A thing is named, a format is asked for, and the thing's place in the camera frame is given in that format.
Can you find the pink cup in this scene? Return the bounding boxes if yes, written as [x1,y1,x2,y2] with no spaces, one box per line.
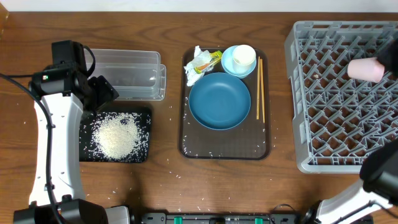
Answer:
[348,57,384,83]

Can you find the pile of white rice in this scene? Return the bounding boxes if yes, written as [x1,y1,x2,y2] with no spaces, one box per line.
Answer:
[83,111,150,162]

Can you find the dark blue plate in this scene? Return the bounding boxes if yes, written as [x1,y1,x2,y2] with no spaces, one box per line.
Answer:
[188,72,251,131]

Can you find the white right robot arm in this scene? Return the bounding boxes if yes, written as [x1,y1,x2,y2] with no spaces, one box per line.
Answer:
[300,40,397,223]

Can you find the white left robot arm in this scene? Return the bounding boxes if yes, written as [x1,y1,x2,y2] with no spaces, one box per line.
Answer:
[13,40,131,223]

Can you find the black waste tray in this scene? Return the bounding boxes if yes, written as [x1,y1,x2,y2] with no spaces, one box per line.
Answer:
[77,104,153,164]

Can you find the grey dishwasher rack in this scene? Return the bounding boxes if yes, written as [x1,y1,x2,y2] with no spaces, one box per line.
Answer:
[284,21,397,174]

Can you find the clear plastic bin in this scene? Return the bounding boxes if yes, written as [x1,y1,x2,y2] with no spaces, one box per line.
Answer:
[84,49,167,101]

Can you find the crumpled plastic snack wrapper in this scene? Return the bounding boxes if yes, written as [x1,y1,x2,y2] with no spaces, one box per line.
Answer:
[183,45,223,86]

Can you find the right wooden chopstick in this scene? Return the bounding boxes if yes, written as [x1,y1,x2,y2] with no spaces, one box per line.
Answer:
[259,58,266,124]

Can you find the wooden chopstick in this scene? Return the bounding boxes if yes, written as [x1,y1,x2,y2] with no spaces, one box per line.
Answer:
[256,57,261,120]
[259,58,266,124]

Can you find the light blue bowl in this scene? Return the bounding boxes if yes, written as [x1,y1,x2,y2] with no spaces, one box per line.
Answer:
[221,45,257,79]

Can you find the left wooden chopstick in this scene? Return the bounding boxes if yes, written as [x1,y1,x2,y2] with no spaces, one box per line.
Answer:
[256,57,261,120]

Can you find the cream white cup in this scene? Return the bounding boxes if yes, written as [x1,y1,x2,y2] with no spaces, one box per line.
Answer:
[233,45,256,75]

